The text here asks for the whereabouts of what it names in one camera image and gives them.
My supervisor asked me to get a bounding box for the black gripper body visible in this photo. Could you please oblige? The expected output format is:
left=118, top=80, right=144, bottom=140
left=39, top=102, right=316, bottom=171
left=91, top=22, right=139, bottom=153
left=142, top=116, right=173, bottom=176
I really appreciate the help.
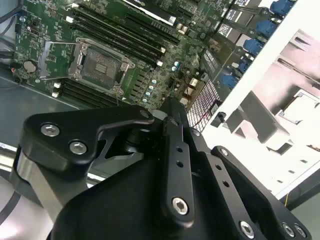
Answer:
left=51, top=151, right=242, bottom=240

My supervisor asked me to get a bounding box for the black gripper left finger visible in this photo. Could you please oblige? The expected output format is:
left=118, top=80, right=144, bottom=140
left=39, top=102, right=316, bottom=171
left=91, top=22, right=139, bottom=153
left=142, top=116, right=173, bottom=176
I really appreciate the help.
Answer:
left=11, top=96, right=196, bottom=225

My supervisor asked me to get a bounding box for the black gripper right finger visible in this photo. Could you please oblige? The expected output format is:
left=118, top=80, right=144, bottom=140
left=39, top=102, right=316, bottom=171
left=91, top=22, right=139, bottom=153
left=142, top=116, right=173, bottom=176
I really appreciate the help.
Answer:
left=178, top=98, right=314, bottom=240

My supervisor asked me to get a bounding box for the silver topped CPU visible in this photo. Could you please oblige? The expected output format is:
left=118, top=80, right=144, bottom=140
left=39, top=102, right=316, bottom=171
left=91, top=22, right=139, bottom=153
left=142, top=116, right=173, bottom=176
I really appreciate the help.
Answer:
left=281, top=92, right=320, bottom=125

